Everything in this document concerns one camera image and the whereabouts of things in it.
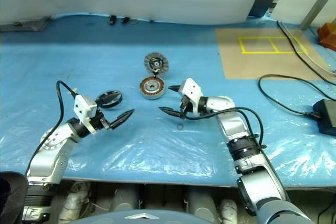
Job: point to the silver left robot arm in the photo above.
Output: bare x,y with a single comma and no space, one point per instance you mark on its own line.
50,155

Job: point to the orange brown block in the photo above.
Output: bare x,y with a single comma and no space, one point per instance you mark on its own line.
328,36

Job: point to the white wrapped robot foot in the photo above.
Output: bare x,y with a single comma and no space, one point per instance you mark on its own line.
228,211
74,200

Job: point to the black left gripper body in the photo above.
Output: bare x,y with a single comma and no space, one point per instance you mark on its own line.
101,121

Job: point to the grey power strip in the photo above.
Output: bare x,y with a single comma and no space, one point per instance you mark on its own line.
26,24

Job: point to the black power adapter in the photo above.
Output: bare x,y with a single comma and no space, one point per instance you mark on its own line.
326,119

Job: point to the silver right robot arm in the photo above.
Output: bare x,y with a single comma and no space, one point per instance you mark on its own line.
233,127

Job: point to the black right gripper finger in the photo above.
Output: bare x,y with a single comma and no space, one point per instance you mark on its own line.
170,112
175,87

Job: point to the grey robot torso silver chevron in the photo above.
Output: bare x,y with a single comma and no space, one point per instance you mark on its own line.
141,218

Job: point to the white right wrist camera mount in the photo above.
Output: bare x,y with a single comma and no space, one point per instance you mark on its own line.
193,87

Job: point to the silver motor stator copper coils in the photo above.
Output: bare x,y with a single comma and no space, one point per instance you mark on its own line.
152,90

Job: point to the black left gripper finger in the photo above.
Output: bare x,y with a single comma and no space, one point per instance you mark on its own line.
118,123
126,113

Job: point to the blue plastic table cover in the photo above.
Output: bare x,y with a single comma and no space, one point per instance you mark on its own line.
78,58

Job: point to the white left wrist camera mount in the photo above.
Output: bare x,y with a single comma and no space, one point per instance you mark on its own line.
84,106

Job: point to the silver finned motor end disc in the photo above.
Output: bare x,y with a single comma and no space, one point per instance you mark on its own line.
162,64

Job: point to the grey aluminium post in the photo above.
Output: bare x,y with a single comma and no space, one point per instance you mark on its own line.
316,3

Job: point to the small black clip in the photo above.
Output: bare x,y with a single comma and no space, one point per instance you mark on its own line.
126,20
113,20

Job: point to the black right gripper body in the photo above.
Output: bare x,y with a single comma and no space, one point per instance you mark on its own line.
187,104

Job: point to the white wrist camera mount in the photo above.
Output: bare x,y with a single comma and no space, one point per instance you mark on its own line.
193,87
84,106

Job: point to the brown cardboard sheet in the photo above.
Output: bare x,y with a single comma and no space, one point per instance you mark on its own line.
236,64

